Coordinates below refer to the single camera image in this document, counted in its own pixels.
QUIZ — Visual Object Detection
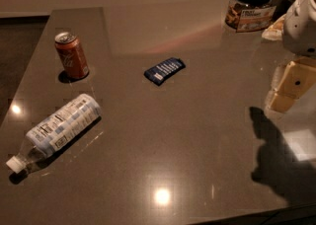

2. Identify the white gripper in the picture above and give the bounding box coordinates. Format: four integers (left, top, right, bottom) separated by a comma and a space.
266, 0, 316, 113

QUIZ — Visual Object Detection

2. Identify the red soda can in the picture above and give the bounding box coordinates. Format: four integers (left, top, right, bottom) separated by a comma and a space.
54, 32, 89, 80

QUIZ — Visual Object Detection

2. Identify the clear bottle with blue label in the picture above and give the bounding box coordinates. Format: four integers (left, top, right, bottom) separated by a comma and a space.
6, 94, 101, 174

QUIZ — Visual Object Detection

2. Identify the blue snack packet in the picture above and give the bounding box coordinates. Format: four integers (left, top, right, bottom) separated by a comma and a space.
144, 57, 186, 86

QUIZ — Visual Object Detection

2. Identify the crumpled white wrapper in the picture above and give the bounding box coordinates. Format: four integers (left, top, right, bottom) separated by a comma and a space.
262, 15, 285, 41

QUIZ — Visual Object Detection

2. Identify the glass jar with black lid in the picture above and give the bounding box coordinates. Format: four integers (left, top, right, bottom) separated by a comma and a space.
225, 0, 276, 33

